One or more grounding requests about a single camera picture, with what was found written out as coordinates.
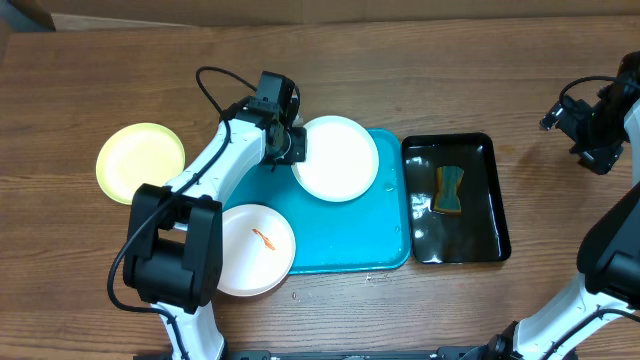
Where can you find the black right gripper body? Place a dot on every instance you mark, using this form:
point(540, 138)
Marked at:
point(601, 135)

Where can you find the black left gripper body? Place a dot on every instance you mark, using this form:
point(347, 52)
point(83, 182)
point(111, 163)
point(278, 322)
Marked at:
point(293, 149)

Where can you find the white plate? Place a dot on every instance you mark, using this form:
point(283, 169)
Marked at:
point(342, 159)

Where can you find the pink plate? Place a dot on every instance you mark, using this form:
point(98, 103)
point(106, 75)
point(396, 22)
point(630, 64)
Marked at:
point(259, 248)

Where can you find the yellow plate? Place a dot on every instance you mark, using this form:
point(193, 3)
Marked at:
point(142, 153)

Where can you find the green yellow sponge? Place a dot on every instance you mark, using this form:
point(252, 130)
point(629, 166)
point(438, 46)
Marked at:
point(446, 199)

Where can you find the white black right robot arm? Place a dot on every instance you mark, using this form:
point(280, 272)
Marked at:
point(606, 286)

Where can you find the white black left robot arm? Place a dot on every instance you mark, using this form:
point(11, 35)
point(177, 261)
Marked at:
point(172, 260)

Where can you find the teal plastic tray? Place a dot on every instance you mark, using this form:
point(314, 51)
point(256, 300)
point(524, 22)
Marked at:
point(368, 233)

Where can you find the black metal tray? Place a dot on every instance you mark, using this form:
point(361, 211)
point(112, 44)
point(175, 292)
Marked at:
point(480, 233)

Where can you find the cardboard sheet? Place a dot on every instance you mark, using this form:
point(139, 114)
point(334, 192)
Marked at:
point(287, 12)

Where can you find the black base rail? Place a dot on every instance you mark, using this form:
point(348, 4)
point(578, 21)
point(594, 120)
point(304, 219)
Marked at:
point(442, 353)

